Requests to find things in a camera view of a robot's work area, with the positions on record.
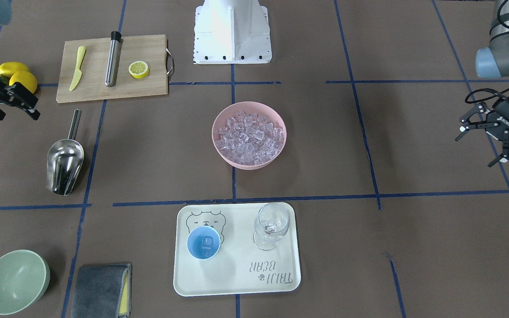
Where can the yellow plastic knife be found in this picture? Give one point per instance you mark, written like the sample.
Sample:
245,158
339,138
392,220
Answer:
77,73

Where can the light blue plastic cup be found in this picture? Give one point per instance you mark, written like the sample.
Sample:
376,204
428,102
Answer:
192,242

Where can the pile of clear ice cubes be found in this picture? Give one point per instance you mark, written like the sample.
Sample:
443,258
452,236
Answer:
249,139

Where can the steel cylinder rod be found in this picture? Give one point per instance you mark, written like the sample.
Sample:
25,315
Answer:
113,59

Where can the whole yellow lemon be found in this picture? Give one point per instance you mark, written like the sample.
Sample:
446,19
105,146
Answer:
26,79

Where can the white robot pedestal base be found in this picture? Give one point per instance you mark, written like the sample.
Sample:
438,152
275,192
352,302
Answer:
232,32

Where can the scooped clear ice cubes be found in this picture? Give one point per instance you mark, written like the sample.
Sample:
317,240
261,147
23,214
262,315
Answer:
207,247

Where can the wooden cutting board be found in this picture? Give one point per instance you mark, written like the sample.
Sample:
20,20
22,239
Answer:
151,49

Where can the pink bowl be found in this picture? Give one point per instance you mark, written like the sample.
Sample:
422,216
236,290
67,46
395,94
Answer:
249,107

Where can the steel ice scoop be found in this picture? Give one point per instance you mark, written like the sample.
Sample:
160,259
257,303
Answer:
64,160

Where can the lemon half slice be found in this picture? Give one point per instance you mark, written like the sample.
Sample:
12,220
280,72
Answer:
139,69

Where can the green ceramic bowl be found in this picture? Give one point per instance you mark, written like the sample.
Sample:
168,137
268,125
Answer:
24,278

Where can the cream bear serving tray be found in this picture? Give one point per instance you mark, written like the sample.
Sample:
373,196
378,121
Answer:
239,266

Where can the clear wine glass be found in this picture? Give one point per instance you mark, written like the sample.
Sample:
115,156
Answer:
271,225

